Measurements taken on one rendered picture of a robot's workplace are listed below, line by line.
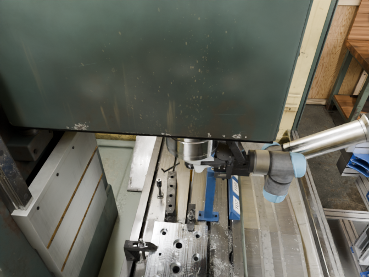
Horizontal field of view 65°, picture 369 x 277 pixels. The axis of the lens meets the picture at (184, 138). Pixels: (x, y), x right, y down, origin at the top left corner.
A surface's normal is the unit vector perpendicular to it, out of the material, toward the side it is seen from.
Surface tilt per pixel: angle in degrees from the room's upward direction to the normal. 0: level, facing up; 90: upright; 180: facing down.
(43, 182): 0
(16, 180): 90
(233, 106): 90
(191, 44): 90
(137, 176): 24
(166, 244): 0
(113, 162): 0
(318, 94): 90
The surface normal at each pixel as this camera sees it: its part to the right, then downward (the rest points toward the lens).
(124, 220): 0.00, -0.76
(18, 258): 1.00, 0.06
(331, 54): -0.10, 0.64
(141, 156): 0.00, -0.46
